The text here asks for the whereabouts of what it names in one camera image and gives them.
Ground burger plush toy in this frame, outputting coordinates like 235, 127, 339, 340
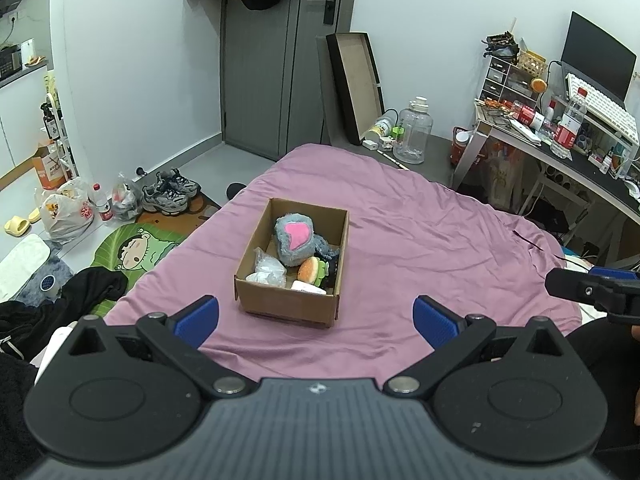
297, 256, 328, 285

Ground black clothing pile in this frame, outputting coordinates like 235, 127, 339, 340
0, 266, 128, 361

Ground grey sneaker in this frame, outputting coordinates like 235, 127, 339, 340
142, 180, 190, 217
157, 169, 202, 202

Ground orange carton box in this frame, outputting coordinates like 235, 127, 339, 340
32, 142, 68, 191

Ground printed shopping bag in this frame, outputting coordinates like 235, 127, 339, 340
487, 142, 527, 211

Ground white desk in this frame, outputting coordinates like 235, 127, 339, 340
452, 110, 640, 271

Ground grey plush with pink heart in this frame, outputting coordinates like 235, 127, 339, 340
274, 213, 321, 267

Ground white printed plastic bag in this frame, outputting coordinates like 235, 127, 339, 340
40, 178, 96, 244

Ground white and green bottle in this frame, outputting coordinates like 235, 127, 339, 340
362, 116, 393, 143

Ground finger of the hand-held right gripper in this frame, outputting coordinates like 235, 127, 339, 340
589, 265, 640, 282
545, 268, 640, 328

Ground kitchen shelf rack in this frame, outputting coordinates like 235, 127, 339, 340
42, 75, 77, 177

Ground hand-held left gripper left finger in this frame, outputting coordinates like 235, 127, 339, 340
35, 295, 258, 401

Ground red label plastic bottle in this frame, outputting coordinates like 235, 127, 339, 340
91, 183, 114, 222

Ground black soft item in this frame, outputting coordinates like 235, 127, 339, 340
320, 252, 346, 293

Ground yellow slippers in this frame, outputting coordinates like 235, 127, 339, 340
5, 207, 42, 237

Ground grey fluffy rug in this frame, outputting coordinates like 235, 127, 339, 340
10, 255, 76, 307

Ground brown cardboard box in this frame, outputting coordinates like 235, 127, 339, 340
234, 198, 350, 329

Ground white keyboard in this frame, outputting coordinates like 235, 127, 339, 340
565, 73, 640, 143

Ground red jar with white lid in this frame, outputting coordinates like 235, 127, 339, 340
451, 127, 474, 166

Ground black countertop appliance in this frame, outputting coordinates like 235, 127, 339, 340
0, 46, 23, 81

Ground black computer monitor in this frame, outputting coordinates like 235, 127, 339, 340
560, 11, 639, 111

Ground pink bed sheet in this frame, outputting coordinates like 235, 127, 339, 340
102, 142, 583, 381

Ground white bath mat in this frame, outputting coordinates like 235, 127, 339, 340
0, 234, 51, 303

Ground black shallow tray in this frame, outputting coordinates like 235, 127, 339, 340
326, 32, 386, 146

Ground grey drawer organizer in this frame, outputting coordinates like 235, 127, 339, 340
481, 55, 538, 104

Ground small grey plush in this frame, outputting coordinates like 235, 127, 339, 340
311, 235, 342, 262

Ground clear plastic water jug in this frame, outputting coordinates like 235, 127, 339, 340
393, 96, 433, 165

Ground clear plastic bag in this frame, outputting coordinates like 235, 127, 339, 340
111, 172, 143, 221

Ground black door handle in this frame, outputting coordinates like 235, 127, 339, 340
306, 0, 338, 25

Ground green cartoon floor mat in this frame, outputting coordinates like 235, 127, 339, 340
90, 195, 222, 313

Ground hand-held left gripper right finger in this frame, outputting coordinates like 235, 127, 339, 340
382, 295, 598, 401

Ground wicker basket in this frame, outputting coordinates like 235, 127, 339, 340
515, 51, 547, 76

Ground water bottle with red label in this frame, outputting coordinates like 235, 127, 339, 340
550, 87, 587, 160

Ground grey door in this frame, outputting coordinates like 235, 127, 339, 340
220, 0, 358, 161

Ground person's black trouser leg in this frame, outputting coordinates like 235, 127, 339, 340
569, 319, 640, 458

